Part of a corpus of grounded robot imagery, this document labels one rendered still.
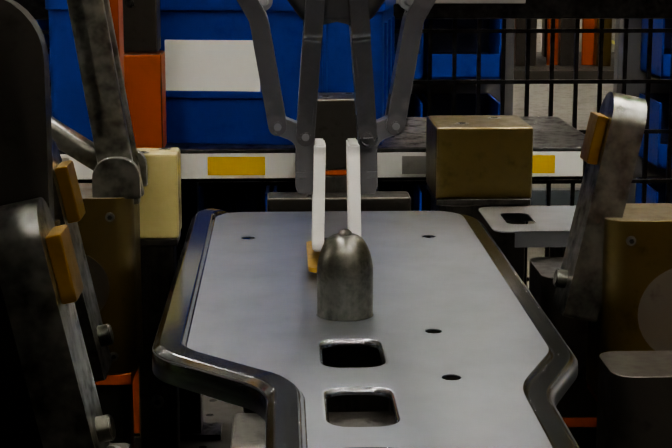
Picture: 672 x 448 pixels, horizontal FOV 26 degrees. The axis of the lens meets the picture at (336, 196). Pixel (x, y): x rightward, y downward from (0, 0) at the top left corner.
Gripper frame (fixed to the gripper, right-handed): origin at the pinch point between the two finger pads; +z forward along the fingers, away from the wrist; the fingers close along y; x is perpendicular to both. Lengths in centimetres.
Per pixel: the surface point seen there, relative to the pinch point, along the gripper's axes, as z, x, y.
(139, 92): -3.7, 28.4, -15.3
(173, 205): 1.8, 6.1, -11.0
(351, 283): 2.5, -14.2, 0.3
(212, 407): 35, 61, -11
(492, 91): 13, 186, 38
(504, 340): 4.7, -18.4, 8.3
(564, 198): 85, 460, 107
